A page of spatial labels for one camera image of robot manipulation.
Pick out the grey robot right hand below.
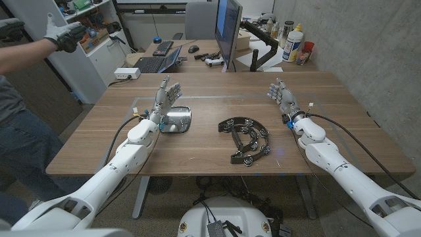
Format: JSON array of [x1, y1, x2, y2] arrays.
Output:
[[268, 78, 305, 124]]

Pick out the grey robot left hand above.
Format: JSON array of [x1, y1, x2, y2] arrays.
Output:
[[148, 75, 183, 125]]

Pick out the person's black white gloved hand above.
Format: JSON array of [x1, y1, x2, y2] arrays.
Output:
[[43, 13, 87, 53]]

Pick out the person's dark gloved hand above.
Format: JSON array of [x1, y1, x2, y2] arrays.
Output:
[[0, 18, 26, 42]]

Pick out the person's bare forearm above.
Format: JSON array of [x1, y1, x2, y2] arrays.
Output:
[[0, 38, 59, 76]]

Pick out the rounded rectangular silver mirror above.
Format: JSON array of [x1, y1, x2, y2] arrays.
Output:
[[159, 105, 192, 134]]

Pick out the black half-moon tambourine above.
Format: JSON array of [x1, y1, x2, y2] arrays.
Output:
[[218, 117, 271, 167]]

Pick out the cardboard box with tools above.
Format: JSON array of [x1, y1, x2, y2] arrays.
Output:
[[80, 28, 111, 55]]

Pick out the open dark laptop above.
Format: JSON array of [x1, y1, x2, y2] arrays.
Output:
[[133, 45, 183, 74]]

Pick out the white storage cabinet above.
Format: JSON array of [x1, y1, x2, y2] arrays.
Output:
[[3, 0, 132, 105]]

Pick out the clear glass tumbler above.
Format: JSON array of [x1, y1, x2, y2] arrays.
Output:
[[295, 48, 311, 66]]

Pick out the white power strip box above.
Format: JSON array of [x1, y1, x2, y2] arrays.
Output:
[[113, 67, 141, 80]]

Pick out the wooden office desk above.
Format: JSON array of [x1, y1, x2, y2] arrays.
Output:
[[126, 39, 319, 74]]

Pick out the black keyboard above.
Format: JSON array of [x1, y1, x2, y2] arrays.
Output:
[[152, 39, 174, 57]]

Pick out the white wipes canister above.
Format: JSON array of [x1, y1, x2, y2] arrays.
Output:
[[282, 30, 304, 63]]

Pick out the red cup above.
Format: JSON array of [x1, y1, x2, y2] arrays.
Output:
[[303, 41, 315, 61]]

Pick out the white paper sheets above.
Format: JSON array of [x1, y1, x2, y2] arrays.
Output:
[[235, 39, 287, 72]]

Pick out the black handheld devices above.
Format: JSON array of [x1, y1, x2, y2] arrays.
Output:
[[193, 51, 222, 62]]

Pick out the white handheld controller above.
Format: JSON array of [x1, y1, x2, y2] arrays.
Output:
[[205, 57, 225, 68]]

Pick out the dark lidded tall jar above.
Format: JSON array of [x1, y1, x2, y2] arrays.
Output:
[[278, 20, 295, 49]]

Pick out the plain small cardboard box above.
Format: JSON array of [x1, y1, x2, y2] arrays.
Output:
[[235, 30, 251, 51]]

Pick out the grey office chair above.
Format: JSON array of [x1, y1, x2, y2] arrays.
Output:
[[172, 1, 218, 41]]

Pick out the black computer monitor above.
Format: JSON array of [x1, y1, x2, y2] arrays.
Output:
[[214, 0, 243, 70]]

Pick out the grey metal table leg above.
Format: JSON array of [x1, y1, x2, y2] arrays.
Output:
[[295, 174, 318, 221], [132, 176, 151, 220]]

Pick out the person in grey shirt, jeans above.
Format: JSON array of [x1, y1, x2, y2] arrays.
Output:
[[0, 74, 86, 228]]

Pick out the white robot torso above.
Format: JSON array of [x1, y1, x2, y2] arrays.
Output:
[[177, 196, 273, 237]]

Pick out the grey finned torso module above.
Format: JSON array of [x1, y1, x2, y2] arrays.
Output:
[[206, 221, 227, 237]]

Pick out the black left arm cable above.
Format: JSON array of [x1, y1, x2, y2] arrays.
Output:
[[103, 113, 147, 167]]

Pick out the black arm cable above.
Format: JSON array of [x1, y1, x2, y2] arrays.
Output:
[[306, 113, 421, 201], [103, 113, 147, 167]]

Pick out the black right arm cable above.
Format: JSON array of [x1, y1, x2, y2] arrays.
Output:
[[306, 113, 421, 201]]

